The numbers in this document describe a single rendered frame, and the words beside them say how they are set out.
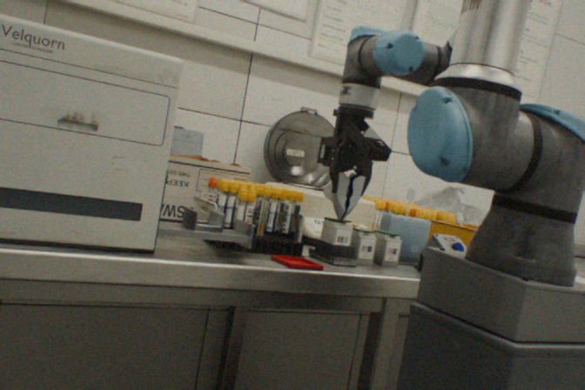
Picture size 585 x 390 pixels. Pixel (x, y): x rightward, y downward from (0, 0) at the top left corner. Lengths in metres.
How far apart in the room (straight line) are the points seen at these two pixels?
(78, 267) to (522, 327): 0.60
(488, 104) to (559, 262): 0.24
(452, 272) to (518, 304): 0.12
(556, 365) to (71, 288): 0.67
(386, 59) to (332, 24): 0.78
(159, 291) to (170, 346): 0.78
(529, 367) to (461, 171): 0.26
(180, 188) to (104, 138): 0.39
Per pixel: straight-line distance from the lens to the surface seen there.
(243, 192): 1.15
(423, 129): 0.88
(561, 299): 0.94
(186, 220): 1.08
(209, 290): 1.05
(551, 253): 0.94
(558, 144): 0.94
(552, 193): 0.94
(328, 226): 1.24
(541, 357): 0.92
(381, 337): 1.26
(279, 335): 1.93
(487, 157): 0.87
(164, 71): 0.99
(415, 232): 1.42
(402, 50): 1.13
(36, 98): 0.95
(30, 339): 1.69
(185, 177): 1.32
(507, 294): 0.90
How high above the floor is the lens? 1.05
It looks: 3 degrees down
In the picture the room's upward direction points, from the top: 10 degrees clockwise
